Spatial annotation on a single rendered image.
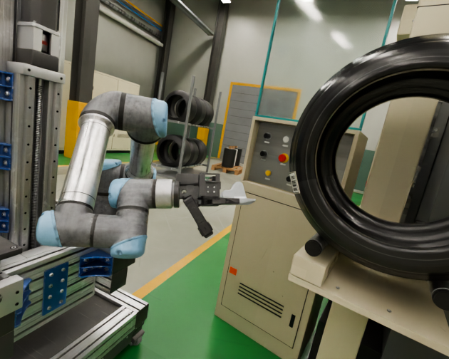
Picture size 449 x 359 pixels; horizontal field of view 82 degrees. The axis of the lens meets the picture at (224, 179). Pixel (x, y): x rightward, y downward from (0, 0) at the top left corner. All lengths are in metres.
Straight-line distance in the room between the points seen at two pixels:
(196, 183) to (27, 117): 0.63
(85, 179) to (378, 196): 0.93
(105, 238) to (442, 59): 0.78
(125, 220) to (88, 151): 0.21
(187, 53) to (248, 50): 2.74
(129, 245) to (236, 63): 10.76
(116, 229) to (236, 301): 1.22
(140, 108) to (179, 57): 11.70
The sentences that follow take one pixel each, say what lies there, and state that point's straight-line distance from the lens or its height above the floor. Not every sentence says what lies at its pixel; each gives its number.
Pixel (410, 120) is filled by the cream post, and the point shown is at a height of 1.30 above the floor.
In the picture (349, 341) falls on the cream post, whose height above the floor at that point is 0.46.
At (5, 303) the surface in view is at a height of 0.62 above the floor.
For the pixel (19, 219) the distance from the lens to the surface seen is 1.16.
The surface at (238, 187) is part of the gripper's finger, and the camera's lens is 0.67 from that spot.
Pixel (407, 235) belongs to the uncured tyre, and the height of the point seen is 0.95.
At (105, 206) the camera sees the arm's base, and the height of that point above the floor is 0.76.
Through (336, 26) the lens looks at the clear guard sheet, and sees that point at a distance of 1.50.
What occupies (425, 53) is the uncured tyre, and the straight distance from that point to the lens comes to 0.72.
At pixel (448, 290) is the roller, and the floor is 0.92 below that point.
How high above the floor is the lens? 1.16
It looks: 10 degrees down
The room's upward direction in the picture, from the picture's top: 10 degrees clockwise
